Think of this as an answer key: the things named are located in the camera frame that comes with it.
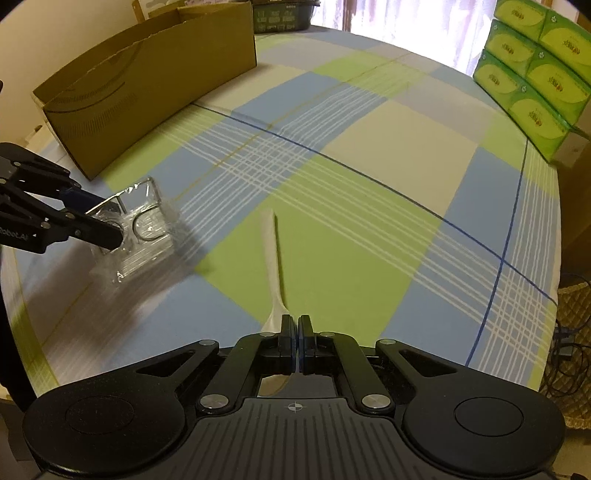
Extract checkered tablecloth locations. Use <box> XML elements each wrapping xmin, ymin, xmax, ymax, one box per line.
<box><xmin>2</xmin><ymin>29</ymin><xmax>560</xmax><ymax>393</ymax></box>

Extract clear plastic wire package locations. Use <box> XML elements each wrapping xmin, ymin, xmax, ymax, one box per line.
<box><xmin>87</xmin><ymin>177</ymin><xmax>185</xmax><ymax>286</ymax></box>

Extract brown cardboard box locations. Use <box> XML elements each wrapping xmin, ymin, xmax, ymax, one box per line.
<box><xmin>33</xmin><ymin>2</ymin><xmax>256</xmax><ymax>180</ymax></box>

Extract beige plastic spoon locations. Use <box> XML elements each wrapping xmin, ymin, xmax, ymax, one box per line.
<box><xmin>257</xmin><ymin>209</ymin><xmax>296</xmax><ymax>397</ymax></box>

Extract black cables on chair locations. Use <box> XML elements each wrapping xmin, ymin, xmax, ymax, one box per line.
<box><xmin>546</xmin><ymin>317</ymin><xmax>588</xmax><ymax>384</ymax></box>

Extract black instant noodle bowl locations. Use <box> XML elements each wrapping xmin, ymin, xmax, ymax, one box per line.
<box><xmin>252</xmin><ymin>0</ymin><xmax>321</xmax><ymax>34</ymax></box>

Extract green tissue pack stack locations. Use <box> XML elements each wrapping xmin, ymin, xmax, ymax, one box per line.
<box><xmin>473</xmin><ymin>1</ymin><xmax>590</xmax><ymax>168</ymax></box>

